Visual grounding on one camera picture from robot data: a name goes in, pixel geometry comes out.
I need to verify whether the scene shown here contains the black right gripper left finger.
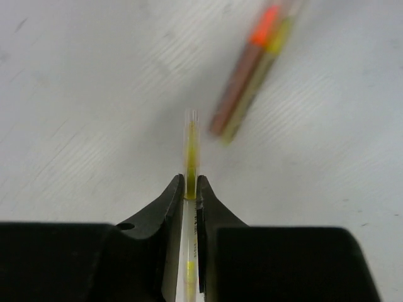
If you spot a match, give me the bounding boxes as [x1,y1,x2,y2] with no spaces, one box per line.
[1,174,184,301]

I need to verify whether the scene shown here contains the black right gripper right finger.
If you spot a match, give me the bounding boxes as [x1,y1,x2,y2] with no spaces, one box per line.
[196,176,380,301]

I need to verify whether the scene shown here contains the yellow gel pen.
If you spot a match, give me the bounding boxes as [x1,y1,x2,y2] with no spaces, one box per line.
[181,109,200,301]

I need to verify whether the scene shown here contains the orange highlighter pen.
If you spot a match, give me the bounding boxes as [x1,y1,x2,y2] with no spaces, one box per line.
[208,1,285,136]

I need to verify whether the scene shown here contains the yellow highlighter pen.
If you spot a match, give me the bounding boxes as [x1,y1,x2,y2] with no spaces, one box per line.
[218,1,305,144]

